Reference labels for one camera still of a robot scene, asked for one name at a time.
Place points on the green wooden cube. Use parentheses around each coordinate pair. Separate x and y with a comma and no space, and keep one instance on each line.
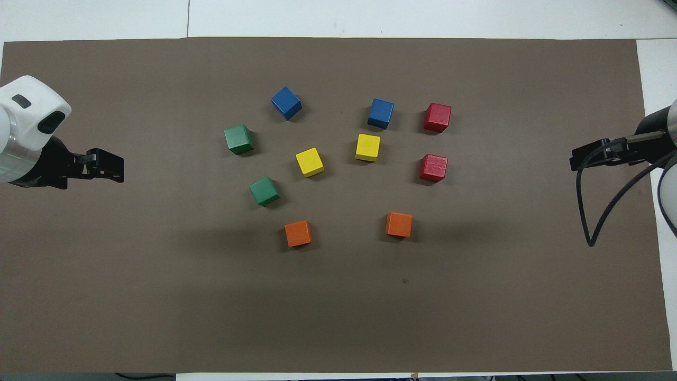
(264,190)
(238,138)

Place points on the yellow wooden cube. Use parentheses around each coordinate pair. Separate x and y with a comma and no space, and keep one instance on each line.
(368,146)
(309,161)

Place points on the red wooden cube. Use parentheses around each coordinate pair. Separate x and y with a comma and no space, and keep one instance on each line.
(433,167)
(438,116)

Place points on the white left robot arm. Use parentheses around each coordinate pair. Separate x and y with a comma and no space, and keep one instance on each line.
(24,127)

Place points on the orange wooden cube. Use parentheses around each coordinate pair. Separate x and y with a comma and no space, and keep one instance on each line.
(399,224)
(298,233)

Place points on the brown paper table mat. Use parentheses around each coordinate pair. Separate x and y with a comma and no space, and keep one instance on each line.
(338,307)

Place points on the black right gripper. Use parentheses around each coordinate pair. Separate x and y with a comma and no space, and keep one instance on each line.
(655,132)

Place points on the blue wooden cube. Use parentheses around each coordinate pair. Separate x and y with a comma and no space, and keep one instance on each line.
(381,112)
(286,101)

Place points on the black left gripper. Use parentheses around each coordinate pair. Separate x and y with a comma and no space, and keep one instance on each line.
(50,166)

